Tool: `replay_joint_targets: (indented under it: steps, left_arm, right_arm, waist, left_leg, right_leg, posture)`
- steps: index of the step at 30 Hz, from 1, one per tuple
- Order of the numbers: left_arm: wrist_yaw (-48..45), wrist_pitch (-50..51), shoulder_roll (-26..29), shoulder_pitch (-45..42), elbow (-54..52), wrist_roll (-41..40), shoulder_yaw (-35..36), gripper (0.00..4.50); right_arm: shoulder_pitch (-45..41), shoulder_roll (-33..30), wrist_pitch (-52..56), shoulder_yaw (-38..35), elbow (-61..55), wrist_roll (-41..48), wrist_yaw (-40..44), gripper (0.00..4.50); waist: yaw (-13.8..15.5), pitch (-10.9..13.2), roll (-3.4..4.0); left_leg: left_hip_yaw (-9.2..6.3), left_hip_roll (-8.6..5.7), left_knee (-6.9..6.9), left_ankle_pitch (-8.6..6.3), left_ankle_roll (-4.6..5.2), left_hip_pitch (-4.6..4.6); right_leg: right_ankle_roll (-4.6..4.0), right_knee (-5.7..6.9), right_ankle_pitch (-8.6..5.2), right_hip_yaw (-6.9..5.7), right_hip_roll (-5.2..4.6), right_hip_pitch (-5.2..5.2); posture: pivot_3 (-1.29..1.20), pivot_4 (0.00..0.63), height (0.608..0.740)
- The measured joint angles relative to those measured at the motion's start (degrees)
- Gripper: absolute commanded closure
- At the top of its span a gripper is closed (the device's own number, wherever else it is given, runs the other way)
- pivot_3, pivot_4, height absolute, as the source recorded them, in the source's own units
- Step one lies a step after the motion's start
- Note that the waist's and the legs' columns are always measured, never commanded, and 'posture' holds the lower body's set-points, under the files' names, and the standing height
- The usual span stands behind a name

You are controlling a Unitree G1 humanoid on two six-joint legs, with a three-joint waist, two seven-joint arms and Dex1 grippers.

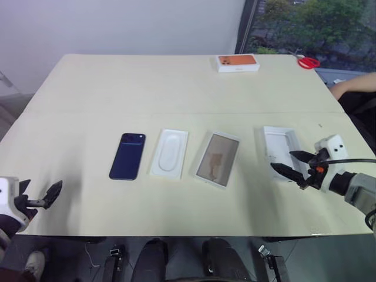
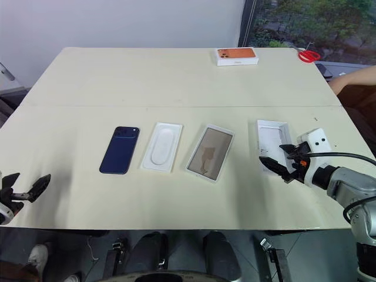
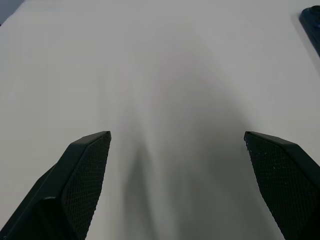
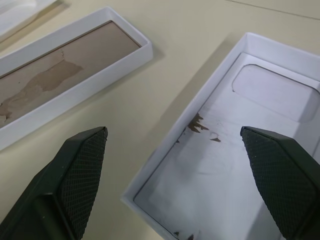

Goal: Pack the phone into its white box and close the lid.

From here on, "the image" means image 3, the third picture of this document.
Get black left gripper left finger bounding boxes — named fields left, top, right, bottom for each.
left=0, top=130, right=112, bottom=240

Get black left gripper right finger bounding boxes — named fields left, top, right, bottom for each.
left=243, top=130, right=320, bottom=240

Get dark blue smartphone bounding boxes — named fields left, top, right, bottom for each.
left=299, top=5, right=320, bottom=57

